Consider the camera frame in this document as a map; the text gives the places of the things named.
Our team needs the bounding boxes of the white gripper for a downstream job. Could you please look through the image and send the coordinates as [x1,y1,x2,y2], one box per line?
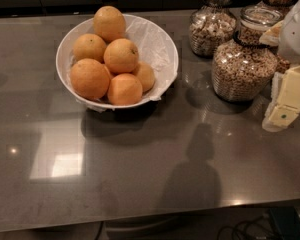
[259,0,300,132]

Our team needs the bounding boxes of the white bowl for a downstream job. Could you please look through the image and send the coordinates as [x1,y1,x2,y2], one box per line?
[55,13,180,112]

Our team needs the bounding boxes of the white paper bowl liner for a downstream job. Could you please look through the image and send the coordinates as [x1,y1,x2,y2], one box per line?
[68,15,178,114]

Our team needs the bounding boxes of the right small orange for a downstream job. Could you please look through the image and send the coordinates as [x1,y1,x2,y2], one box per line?
[132,61,155,92]

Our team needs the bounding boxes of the front cereal glass jar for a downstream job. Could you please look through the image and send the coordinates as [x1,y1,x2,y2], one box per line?
[211,6,282,102]

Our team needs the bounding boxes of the back right cereal jar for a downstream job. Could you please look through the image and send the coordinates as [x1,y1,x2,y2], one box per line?
[256,0,293,73]

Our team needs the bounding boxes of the back left cereal jar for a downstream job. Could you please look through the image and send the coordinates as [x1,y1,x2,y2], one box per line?
[189,0,237,57]

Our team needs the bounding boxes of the dark box under table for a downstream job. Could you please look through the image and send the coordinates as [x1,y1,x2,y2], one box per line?
[268,207,300,240]

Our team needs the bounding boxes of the black cables under table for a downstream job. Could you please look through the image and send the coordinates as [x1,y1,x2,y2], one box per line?
[216,217,278,240]

